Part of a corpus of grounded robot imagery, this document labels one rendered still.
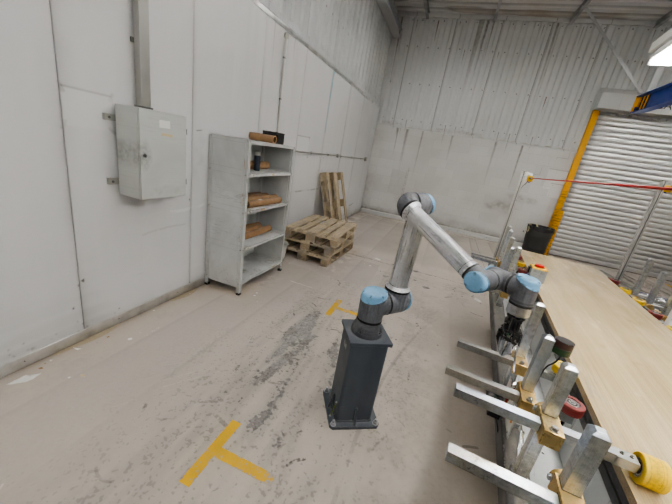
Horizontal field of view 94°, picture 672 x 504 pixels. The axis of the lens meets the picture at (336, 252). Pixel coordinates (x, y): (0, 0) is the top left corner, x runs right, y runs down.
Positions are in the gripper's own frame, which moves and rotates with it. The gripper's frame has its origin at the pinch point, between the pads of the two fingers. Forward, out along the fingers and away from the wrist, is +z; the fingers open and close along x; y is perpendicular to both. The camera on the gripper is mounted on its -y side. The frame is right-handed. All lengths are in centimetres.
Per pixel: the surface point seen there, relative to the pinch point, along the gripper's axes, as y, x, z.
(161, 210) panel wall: -34, -264, -7
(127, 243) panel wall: -3, -261, 16
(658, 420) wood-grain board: 15, 48, -2
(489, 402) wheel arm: 52, -9, -8
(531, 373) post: 23.1, 6.6, -7.0
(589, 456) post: 73, 7, -19
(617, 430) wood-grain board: 30.7, 31.5, -2.0
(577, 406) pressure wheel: 26.4, 21.5, -2.7
